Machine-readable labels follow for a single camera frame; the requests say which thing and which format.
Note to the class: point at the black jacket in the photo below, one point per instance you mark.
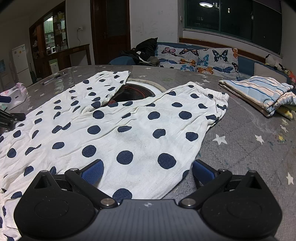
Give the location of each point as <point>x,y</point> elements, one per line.
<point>143,49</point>

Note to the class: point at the black pen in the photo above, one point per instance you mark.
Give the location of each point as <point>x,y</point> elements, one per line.
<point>53,78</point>

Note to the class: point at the green framed window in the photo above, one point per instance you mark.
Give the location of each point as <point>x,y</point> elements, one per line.
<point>235,18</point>

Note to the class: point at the white fridge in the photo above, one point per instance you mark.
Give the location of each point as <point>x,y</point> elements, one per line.
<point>22,64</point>

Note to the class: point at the pile of colourful toys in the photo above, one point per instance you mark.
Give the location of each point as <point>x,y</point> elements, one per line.
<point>290,76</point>

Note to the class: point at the white pink tissue pack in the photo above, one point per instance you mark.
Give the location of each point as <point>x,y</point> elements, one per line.
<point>16,96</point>

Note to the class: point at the grey star tablecloth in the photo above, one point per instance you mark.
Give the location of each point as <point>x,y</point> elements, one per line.
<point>242,150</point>

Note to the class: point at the dark wooden console table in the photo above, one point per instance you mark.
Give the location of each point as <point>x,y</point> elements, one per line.
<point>69,49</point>

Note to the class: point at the blue sofa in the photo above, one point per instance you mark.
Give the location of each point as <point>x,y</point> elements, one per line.
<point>244,62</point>

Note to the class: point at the butterfly print cushion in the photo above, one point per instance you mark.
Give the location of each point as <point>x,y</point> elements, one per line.
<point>196,58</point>

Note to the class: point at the wooden display cabinet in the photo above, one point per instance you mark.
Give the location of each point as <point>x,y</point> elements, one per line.
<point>39,41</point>

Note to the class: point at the black white plush toy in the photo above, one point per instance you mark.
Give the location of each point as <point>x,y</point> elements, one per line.
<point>269,60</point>

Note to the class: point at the round built-in stove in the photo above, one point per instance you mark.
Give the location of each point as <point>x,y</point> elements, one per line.
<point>136,91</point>

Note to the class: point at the yellow folded cloth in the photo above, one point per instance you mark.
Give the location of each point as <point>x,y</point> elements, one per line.
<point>288,112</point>

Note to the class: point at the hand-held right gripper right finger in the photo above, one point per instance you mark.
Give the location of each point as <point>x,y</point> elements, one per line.
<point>202,172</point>

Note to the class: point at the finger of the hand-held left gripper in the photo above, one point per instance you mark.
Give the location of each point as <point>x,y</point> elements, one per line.
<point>4,99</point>
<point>13,117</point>

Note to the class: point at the white polka dot pants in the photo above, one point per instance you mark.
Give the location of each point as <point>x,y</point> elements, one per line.
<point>129,129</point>

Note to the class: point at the brown wooden door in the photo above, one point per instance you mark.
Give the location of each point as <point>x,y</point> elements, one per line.
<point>111,41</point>

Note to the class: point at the grey pillow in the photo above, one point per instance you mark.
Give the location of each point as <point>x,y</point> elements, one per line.
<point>263,69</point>

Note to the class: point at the striped folded clothes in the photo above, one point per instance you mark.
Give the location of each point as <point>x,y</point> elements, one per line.
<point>256,90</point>

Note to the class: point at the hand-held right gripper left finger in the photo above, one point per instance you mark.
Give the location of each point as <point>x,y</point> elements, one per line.
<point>93,172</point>

